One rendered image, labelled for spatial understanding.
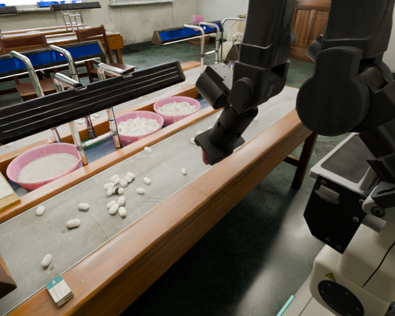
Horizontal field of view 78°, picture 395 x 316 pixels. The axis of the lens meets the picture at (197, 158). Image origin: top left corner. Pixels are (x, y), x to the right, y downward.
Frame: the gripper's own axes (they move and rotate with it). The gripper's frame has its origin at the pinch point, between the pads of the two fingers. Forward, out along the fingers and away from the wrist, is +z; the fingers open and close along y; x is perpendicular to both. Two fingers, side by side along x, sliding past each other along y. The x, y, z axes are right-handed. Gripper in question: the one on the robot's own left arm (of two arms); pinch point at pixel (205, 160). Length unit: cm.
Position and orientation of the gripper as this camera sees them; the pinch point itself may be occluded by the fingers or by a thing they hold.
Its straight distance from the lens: 59.5
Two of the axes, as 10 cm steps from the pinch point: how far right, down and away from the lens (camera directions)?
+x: 6.1, 7.6, -2.5
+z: -3.2, 5.2, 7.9
